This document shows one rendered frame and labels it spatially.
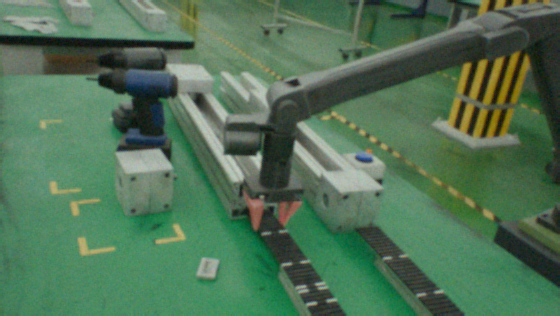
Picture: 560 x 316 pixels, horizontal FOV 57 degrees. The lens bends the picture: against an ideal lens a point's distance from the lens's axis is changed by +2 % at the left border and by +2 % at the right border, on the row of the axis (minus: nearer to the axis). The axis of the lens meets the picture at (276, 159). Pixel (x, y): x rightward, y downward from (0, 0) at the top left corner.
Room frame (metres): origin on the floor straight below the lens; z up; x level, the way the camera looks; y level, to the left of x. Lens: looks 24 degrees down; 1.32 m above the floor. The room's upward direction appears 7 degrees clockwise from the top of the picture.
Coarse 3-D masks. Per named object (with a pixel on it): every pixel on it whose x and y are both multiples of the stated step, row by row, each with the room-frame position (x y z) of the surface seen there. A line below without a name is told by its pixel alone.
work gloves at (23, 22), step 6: (6, 18) 2.42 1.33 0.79; (12, 18) 2.43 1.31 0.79; (18, 18) 2.45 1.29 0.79; (24, 18) 2.46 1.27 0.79; (30, 18) 2.47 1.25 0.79; (36, 18) 2.50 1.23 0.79; (42, 18) 2.46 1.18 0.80; (48, 18) 2.50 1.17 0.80; (18, 24) 2.33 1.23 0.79; (24, 24) 2.34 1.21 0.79; (30, 24) 2.35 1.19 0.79; (48, 24) 2.34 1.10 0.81; (30, 30) 2.26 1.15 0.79; (36, 30) 2.28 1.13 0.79; (42, 30) 2.26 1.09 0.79; (48, 30) 2.28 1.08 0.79; (54, 30) 2.31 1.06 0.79
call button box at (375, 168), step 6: (342, 156) 1.16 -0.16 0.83; (348, 156) 1.15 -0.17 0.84; (354, 156) 1.16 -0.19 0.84; (372, 156) 1.18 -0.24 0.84; (348, 162) 1.13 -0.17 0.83; (354, 162) 1.12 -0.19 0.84; (360, 162) 1.13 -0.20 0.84; (366, 162) 1.13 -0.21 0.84; (372, 162) 1.14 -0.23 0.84; (378, 162) 1.14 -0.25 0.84; (360, 168) 1.10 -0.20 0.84; (366, 168) 1.11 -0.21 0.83; (372, 168) 1.11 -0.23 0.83; (378, 168) 1.12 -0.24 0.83; (384, 168) 1.13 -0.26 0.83; (372, 174) 1.11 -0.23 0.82; (378, 174) 1.12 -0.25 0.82; (378, 180) 1.12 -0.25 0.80
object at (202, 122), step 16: (208, 96) 1.41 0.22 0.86; (176, 112) 1.42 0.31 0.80; (192, 112) 1.26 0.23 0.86; (208, 112) 1.37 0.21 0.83; (224, 112) 1.29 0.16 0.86; (192, 128) 1.22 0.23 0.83; (208, 128) 1.16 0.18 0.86; (192, 144) 1.21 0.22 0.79; (208, 144) 1.07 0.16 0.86; (208, 160) 1.06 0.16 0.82; (224, 160) 0.98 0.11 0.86; (240, 160) 1.08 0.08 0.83; (256, 160) 1.00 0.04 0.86; (208, 176) 1.05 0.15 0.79; (224, 176) 0.96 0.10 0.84; (240, 176) 0.92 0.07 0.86; (224, 192) 0.94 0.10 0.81; (240, 192) 0.91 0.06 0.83; (240, 208) 0.90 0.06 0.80; (272, 208) 0.94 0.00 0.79
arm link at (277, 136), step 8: (264, 128) 0.83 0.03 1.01; (264, 136) 0.83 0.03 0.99; (272, 136) 0.82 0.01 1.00; (280, 136) 0.81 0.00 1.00; (288, 136) 0.82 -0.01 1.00; (264, 144) 0.83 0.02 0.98; (272, 144) 0.82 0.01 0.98; (280, 144) 0.81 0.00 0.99; (288, 144) 0.82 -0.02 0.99; (264, 152) 0.83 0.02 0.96; (272, 152) 0.81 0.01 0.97; (280, 152) 0.81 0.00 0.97; (288, 152) 0.82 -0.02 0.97; (280, 160) 0.81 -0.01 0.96; (288, 160) 0.82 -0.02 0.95
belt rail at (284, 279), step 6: (282, 270) 0.71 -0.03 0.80; (282, 276) 0.71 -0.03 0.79; (282, 282) 0.70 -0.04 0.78; (288, 282) 0.68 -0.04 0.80; (288, 288) 0.68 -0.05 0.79; (294, 288) 0.66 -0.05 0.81; (294, 294) 0.67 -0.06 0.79; (294, 300) 0.65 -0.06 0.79; (300, 300) 0.64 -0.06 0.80; (300, 306) 0.64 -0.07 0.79; (300, 312) 0.63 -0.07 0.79; (306, 312) 0.62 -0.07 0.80
